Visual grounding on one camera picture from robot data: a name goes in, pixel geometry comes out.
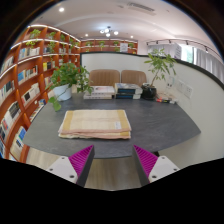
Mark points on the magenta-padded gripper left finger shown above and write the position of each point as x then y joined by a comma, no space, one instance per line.
63,168

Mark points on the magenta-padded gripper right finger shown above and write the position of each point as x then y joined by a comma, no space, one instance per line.
161,168

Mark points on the yellow striped towel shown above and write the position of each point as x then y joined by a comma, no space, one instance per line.
95,121

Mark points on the small stack of booklets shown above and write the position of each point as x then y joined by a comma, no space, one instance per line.
165,99

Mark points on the leafy plant in white pot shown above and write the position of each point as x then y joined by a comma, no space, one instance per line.
65,90

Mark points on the tall plant in black pot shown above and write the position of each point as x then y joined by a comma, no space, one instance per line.
149,91

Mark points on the dark blue book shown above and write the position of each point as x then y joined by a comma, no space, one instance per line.
128,96

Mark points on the white thick book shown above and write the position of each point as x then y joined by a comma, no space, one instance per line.
97,96

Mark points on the orange bookshelf unit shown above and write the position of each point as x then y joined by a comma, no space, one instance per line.
20,100

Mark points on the tan padded chair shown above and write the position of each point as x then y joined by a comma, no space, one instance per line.
104,77
133,77

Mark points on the white curtain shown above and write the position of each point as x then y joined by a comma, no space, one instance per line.
210,65

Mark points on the white hanging banner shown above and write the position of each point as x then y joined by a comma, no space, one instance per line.
177,51

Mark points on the white poster on shelf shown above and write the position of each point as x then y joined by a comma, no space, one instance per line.
124,47

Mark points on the round bulb chandelier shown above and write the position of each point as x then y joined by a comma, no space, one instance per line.
107,31

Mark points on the ceiling air vent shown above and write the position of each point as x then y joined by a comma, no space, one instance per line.
140,7

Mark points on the white wall socket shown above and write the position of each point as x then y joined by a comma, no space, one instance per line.
180,86
188,91

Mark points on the black track light rail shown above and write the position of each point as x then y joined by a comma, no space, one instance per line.
170,41

